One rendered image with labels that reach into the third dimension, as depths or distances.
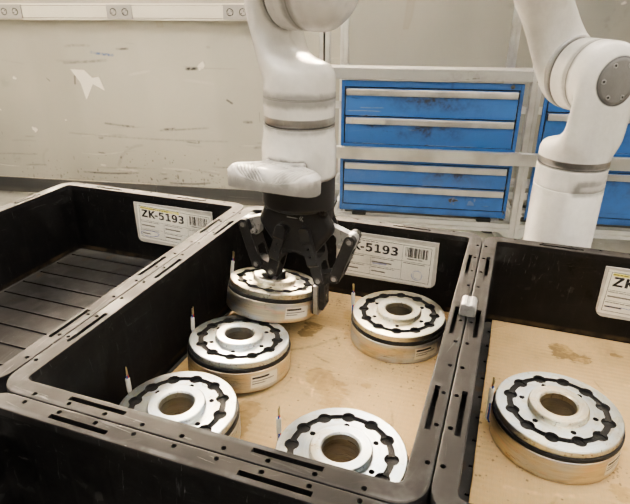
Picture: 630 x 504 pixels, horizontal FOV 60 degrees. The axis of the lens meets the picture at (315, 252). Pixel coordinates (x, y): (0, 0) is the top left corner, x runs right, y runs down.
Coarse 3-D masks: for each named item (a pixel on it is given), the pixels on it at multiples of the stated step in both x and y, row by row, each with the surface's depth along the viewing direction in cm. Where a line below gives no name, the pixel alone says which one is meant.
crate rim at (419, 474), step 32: (224, 224) 65; (352, 224) 66; (384, 224) 65; (192, 256) 58; (96, 320) 46; (448, 320) 46; (64, 352) 42; (448, 352) 42; (32, 384) 38; (448, 384) 38; (96, 416) 35; (128, 416) 35; (224, 448) 33; (256, 448) 33; (416, 448) 33; (320, 480) 30; (352, 480) 30; (384, 480) 30; (416, 480) 30
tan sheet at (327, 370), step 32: (320, 320) 65; (320, 352) 59; (352, 352) 59; (288, 384) 54; (320, 384) 54; (352, 384) 54; (384, 384) 54; (416, 384) 54; (256, 416) 50; (288, 416) 50; (384, 416) 50; (416, 416) 50
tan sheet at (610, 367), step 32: (512, 352) 59; (544, 352) 59; (576, 352) 59; (608, 352) 59; (608, 384) 54; (480, 416) 50; (480, 448) 46; (480, 480) 43; (512, 480) 43; (544, 480) 43; (608, 480) 43
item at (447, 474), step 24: (504, 240) 61; (528, 240) 61; (480, 264) 55; (480, 288) 51; (480, 312) 47; (480, 336) 44; (456, 384) 38; (456, 408) 36; (456, 432) 36; (456, 456) 32; (432, 480) 31; (456, 480) 30
